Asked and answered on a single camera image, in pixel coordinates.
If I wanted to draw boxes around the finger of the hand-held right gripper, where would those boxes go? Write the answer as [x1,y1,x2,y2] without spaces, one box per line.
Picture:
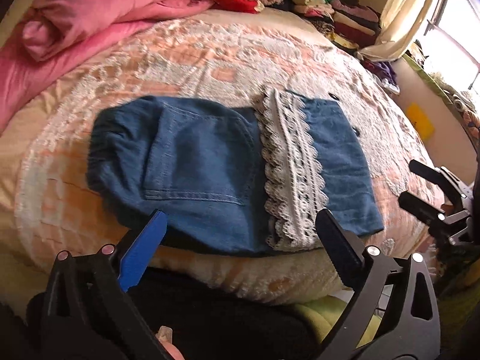
[398,191,451,230]
[409,159,471,200]

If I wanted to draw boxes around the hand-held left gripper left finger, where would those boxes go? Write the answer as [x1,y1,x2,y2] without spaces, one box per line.
[41,210,177,360]

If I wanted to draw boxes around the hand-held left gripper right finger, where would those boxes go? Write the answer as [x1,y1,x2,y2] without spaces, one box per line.
[315,209,441,360]

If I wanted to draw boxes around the blue pants with lace trim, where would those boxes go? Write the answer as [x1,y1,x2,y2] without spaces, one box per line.
[86,88,385,256]

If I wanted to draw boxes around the person's left hand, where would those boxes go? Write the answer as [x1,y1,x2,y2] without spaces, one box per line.
[155,326,185,360]

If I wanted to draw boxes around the yellow card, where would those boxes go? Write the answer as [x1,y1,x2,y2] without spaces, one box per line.
[407,103,436,142]

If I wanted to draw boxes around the green sheet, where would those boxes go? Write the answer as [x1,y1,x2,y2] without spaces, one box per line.
[292,294,380,350]

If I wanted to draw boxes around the green ledge cover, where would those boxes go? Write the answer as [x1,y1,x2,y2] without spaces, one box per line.
[403,54,480,121]

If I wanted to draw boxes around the purple clothes heap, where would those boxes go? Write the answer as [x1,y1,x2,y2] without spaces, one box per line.
[365,60,401,91]

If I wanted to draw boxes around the person's black clothing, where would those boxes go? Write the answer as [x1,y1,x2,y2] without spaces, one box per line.
[127,266,325,360]

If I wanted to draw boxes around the window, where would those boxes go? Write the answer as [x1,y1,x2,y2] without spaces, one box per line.
[412,0,480,94]

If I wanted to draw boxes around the cream curtain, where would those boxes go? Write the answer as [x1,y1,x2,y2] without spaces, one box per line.
[358,0,449,63]

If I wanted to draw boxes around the pile of folded clothes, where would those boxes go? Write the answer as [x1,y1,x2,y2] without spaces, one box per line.
[289,0,382,50]

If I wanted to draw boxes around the peach quilted bedspread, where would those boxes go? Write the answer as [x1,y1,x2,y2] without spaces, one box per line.
[0,7,447,304]

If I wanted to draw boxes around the pink duvet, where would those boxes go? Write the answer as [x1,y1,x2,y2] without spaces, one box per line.
[0,0,215,133]

